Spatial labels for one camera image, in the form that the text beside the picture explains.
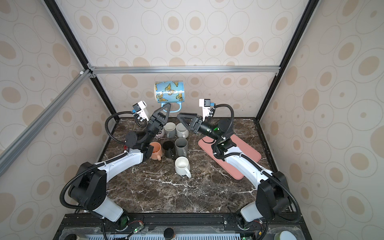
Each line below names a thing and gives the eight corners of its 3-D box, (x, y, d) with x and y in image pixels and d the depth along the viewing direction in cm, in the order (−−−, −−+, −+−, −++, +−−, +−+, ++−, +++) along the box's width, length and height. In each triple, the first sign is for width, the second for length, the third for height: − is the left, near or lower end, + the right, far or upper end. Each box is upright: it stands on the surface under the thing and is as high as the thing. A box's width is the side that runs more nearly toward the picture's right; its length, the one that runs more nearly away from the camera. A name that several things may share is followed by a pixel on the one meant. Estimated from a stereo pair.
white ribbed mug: (174, 173, 93) (172, 166, 86) (179, 161, 98) (178, 154, 91) (190, 178, 90) (190, 172, 84) (194, 166, 95) (194, 160, 89)
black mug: (163, 159, 98) (161, 152, 90) (165, 148, 103) (163, 140, 96) (174, 159, 98) (172, 152, 90) (175, 148, 103) (174, 140, 96)
